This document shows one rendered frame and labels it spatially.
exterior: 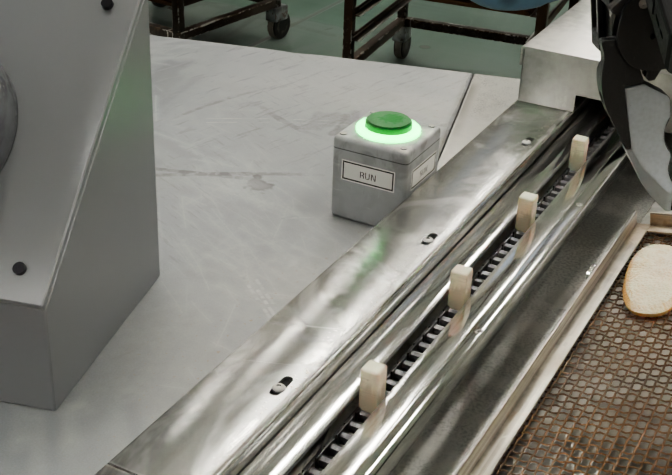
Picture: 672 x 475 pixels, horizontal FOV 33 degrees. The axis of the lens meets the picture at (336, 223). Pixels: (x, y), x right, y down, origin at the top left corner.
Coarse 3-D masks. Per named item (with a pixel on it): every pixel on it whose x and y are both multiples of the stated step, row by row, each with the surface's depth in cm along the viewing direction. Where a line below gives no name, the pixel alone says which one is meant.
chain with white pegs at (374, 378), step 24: (576, 144) 102; (576, 168) 102; (528, 192) 91; (552, 192) 98; (528, 216) 91; (504, 240) 90; (456, 288) 80; (456, 312) 80; (432, 336) 77; (408, 360) 75; (360, 384) 69; (384, 384) 69; (360, 408) 70; (336, 432) 68
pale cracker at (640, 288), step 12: (648, 252) 76; (660, 252) 76; (636, 264) 75; (648, 264) 74; (660, 264) 74; (636, 276) 73; (648, 276) 73; (660, 276) 73; (624, 288) 73; (636, 288) 72; (648, 288) 71; (660, 288) 71; (624, 300) 72; (636, 300) 71; (648, 300) 70; (660, 300) 70; (636, 312) 70; (648, 312) 70; (660, 312) 70
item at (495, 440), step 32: (640, 224) 82; (608, 256) 77; (608, 288) 74; (576, 320) 70; (544, 352) 66; (576, 352) 68; (608, 352) 67; (640, 352) 67; (544, 384) 64; (576, 384) 64; (608, 384) 64; (640, 384) 63; (512, 416) 61; (544, 416) 62; (576, 416) 61; (608, 416) 61; (480, 448) 58; (512, 448) 59; (576, 448) 58; (608, 448) 58; (640, 448) 58
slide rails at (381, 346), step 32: (576, 128) 109; (544, 160) 102; (512, 192) 96; (576, 192) 96; (480, 224) 90; (544, 224) 91; (448, 256) 85; (480, 256) 86; (512, 256) 86; (416, 288) 81; (448, 288) 81; (480, 288) 81; (416, 320) 77; (384, 352) 74; (448, 352) 74; (352, 384) 70; (416, 384) 71; (320, 416) 67; (384, 416) 68; (288, 448) 65; (352, 448) 65
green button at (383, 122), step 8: (376, 112) 96; (384, 112) 96; (392, 112) 96; (368, 120) 94; (376, 120) 94; (384, 120) 94; (392, 120) 94; (400, 120) 94; (408, 120) 94; (368, 128) 94; (376, 128) 93; (384, 128) 93; (392, 128) 93; (400, 128) 93; (408, 128) 94
